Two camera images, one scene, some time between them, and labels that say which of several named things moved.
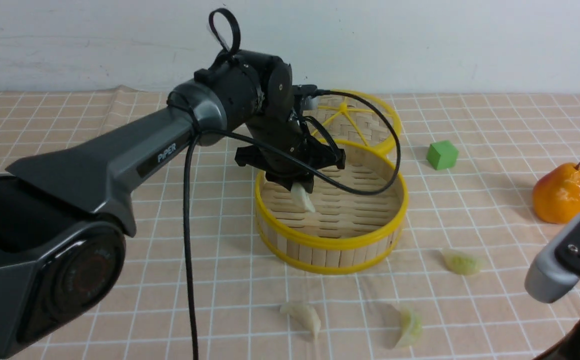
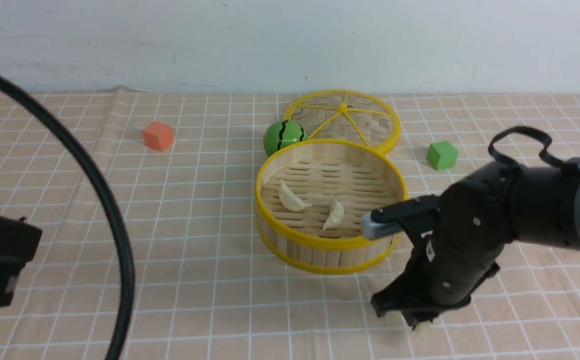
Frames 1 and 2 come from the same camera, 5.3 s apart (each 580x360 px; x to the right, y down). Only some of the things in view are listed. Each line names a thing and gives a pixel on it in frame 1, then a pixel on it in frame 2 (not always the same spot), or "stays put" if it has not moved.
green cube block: [442, 155] stays put
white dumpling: [299, 196] → [291, 200]
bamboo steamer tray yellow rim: [352, 219] stays put
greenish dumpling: [412, 329] → [424, 327]
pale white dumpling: [305, 315] → [336, 214]
